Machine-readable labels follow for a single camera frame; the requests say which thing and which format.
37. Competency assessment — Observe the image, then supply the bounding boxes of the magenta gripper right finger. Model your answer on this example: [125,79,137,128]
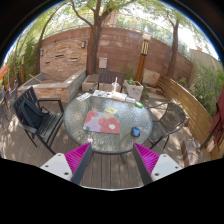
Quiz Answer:
[132,143,182,185]

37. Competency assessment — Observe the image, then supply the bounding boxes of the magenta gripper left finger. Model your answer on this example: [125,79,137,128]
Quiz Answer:
[41,143,92,185]

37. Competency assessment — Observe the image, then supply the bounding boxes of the blue computer mouse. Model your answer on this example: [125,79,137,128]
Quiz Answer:
[131,127,140,137]

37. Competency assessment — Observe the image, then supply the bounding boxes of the floral pink mouse pad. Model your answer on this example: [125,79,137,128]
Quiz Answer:
[83,111,120,134]

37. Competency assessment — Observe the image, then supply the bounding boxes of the round glass patio table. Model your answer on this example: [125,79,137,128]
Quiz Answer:
[64,96,153,154]

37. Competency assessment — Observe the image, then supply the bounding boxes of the wicker metal chair right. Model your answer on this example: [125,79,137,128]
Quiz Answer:
[148,102,186,148]

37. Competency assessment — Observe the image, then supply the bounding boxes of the black slatted patio chair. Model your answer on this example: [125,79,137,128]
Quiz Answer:
[12,87,64,155]

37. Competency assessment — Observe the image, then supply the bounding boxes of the green cylindrical bottle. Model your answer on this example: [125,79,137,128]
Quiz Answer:
[134,102,143,108]

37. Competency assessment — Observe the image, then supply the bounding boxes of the black backpack on chair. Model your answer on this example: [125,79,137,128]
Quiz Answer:
[18,99,48,129]

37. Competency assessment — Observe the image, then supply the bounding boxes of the curved wooden bench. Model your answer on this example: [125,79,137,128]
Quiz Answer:
[157,75,212,149]

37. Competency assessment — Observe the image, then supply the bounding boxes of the open book papers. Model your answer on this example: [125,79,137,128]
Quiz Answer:
[93,90,127,102]

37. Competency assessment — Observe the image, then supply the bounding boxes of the square stone planter pot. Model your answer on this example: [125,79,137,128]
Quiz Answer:
[124,80,143,101]

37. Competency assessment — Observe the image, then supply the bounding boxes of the white cup with straw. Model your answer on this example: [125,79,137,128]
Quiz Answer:
[112,77,119,93]

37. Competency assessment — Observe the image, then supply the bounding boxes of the dark chair behind table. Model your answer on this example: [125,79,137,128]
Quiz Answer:
[89,69,125,92]

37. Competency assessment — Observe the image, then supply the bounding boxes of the central tree trunk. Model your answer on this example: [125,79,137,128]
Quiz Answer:
[70,0,113,75]

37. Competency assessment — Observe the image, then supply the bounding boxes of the wooden lamp post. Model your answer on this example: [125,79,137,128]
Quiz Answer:
[135,34,151,83]

